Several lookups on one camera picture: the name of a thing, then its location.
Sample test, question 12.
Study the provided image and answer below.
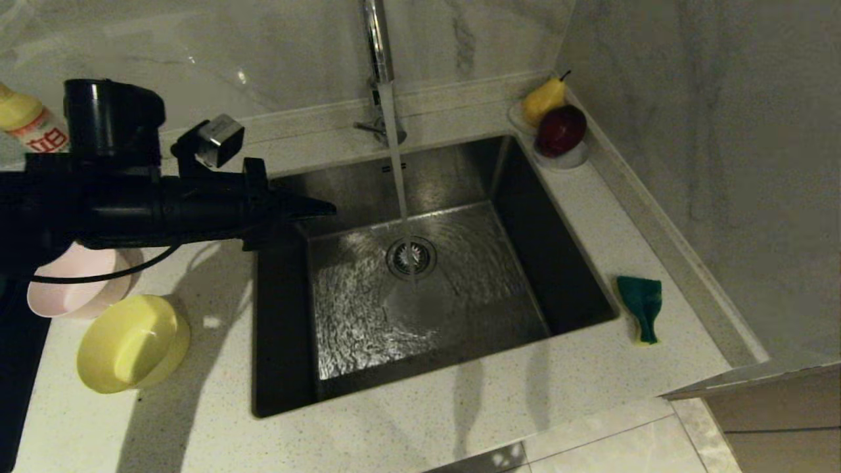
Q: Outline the chrome faucet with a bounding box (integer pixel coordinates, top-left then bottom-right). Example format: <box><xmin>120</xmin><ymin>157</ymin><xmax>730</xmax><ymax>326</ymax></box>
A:
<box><xmin>355</xmin><ymin>0</ymin><xmax>409</xmax><ymax>148</ymax></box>

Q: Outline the yellow plastic bowl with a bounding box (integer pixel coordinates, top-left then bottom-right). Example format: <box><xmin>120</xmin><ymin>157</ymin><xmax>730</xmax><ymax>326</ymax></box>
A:
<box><xmin>76</xmin><ymin>294</ymin><xmax>192</xmax><ymax>395</ymax></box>

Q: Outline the pink plastic bowl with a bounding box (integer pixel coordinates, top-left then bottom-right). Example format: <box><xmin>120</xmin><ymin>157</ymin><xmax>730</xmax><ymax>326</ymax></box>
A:
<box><xmin>27</xmin><ymin>242</ymin><xmax>142</xmax><ymax>320</ymax></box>

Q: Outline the orange dish soap bottle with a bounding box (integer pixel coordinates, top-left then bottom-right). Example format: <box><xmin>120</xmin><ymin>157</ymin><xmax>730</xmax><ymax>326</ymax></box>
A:
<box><xmin>0</xmin><ymin>82</ymin><xmax>70</xmax><ymax>155</ymax></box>

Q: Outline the green and yellow sponge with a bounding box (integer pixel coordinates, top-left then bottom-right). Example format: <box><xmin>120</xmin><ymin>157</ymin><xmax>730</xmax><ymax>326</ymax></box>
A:
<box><xmin>616</xmin><ymin>276</ymin><xmax>663</xmax><ymax>346</ymax></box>

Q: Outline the round metal sink drain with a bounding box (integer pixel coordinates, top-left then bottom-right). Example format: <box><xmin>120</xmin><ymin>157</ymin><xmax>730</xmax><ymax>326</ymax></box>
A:
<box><xmin>386</xmin><ymin>235</ymin><xmax>438</xmax><ymax>282</ymax></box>

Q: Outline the stainless steel sink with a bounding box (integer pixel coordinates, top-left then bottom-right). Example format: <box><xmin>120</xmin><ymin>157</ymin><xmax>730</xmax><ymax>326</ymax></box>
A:
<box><xmin>252</xmin><ymin>133</ymin><xmax>620</xmax><ymax>419</ymax></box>

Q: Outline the yellow pear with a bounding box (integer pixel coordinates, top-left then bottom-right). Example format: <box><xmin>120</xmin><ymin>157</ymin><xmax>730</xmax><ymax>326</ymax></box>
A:
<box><xmin>522</xmin><ymin>69</ymin><xmax>572</xmax><ymax>127</ymax></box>

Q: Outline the small white dish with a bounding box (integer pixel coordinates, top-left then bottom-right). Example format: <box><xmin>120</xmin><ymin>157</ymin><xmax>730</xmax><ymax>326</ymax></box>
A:
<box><xmin>508</xmin><ymin>99</ymin><xmax>590</xmax><ymax>172</ymax></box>

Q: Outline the dark red apple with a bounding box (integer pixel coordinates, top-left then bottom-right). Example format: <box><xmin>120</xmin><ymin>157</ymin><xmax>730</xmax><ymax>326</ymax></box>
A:
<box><xmin>535</xmin><ymin>104</ymin><xmax>587</xmax><ymax>158</ymax></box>

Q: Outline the black induction cooktop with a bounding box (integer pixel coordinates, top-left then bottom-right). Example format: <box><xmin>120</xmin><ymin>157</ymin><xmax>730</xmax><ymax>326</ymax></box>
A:
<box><xmin>0</xmin><ymin>276</ymin><xmax>53</xmax><ymax>473</ymax></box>

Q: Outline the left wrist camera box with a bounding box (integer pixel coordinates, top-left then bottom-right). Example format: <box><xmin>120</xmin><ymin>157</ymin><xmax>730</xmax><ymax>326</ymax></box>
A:
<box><xmin>171</xmin><ymin>114</ymin><xmax>245</xmax><ymax>178</ymax></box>

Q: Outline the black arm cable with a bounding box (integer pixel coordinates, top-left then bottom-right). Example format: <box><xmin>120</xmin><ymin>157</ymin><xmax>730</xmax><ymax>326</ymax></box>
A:
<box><xmin>26</xmin><ymin>243</ymin><xmax>185</xmax><ymax>284</ymax></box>

